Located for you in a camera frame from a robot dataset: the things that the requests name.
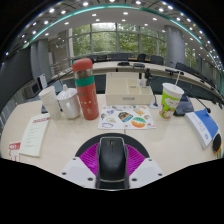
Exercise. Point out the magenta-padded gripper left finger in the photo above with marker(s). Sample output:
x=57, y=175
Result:
x=87, y=160

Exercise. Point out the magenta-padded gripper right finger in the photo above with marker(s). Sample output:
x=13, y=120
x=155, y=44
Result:
x=137, y=161

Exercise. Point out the black computer mouse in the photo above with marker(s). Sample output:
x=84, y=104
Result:
x=112, y=160

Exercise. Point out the colourful sticker sheet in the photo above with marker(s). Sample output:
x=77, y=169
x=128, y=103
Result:
x=126, y=117

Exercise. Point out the white lidded jug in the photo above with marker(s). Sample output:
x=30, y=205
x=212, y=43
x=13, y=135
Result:
x=69, y=103

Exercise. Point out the white printed menu sheet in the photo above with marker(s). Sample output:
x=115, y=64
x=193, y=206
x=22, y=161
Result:
x=34, y=133

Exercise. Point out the black gooseneck microphone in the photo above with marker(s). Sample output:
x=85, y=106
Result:
x=153, y=104

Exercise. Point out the red drink bottle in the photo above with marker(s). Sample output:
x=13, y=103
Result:
x=86, y=96

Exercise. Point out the green-printed paper cup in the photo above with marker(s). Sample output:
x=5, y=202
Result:
x=170, y=101

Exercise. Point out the beige compartment box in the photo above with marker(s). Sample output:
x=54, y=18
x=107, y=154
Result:
x=128, y=93

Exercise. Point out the stack of white paper cups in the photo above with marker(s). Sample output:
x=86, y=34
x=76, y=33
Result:
x=50, y=101

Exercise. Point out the grey desk device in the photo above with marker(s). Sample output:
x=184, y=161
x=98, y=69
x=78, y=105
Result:
x=185, y=106

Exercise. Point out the blue and white book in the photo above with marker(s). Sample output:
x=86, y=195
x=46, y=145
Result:
x=203, y=128

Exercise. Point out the dark office chairs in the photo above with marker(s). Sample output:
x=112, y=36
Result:
x=156, y=60

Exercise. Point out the ceiling lights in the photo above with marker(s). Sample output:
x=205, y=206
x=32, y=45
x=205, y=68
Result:
x=85, y=4

